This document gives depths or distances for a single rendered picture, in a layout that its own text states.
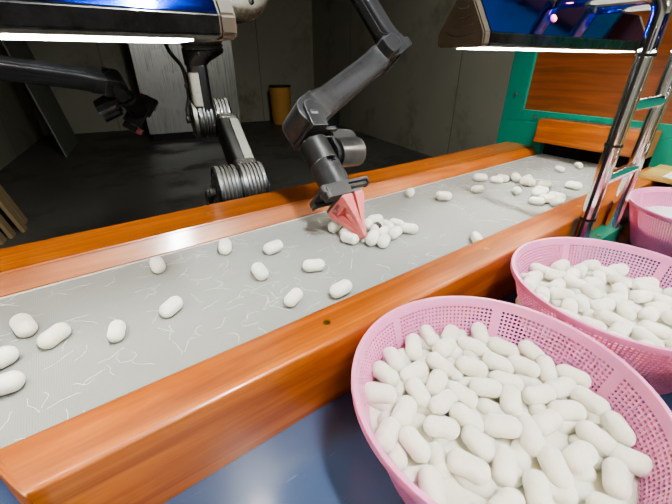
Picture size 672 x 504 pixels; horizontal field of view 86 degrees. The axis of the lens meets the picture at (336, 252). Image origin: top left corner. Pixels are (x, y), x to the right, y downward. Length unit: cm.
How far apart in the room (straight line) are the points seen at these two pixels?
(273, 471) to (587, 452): 27
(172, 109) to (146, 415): 553
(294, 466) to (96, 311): 32
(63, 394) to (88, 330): 10
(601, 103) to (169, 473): 133
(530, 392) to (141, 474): 36
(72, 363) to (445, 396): 39
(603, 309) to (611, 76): 90
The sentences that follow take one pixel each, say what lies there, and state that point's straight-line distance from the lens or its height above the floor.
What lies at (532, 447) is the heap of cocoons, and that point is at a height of 74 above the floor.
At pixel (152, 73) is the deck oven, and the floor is 86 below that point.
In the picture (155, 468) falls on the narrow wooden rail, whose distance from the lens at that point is 38.
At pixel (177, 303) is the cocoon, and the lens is 50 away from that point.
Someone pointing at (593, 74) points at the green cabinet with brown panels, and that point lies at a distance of 138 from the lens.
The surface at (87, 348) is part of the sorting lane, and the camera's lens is 50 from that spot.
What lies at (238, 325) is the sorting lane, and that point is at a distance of 46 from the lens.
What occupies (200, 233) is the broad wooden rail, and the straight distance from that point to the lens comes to 68.
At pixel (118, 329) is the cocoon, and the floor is 76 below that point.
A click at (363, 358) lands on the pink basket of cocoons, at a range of 38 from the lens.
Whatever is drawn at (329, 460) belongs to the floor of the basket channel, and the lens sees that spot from 41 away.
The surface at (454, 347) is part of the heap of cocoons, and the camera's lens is 44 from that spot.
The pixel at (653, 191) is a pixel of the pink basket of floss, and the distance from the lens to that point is 109.
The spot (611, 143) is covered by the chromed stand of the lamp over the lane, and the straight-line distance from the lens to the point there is 75.
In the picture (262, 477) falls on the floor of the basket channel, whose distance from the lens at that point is 41.
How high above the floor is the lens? 103
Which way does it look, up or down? 28 degrees down
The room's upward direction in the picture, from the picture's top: straight up
